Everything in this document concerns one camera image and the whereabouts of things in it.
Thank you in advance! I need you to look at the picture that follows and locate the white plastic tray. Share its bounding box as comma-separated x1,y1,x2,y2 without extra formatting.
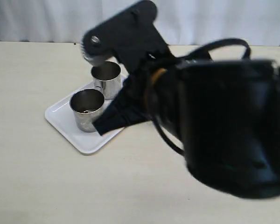
44,73,129,155

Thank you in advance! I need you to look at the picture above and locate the steel mug with pellets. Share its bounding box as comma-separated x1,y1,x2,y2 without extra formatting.
91,61,122,100

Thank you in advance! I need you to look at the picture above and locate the white curtain backdrop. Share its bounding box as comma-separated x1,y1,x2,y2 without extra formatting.
0,0,280,46

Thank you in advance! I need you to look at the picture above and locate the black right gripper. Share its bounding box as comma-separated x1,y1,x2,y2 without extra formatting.
81,0,179,135

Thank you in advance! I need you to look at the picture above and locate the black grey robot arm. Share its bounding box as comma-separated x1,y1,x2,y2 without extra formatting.
81,0,280,199

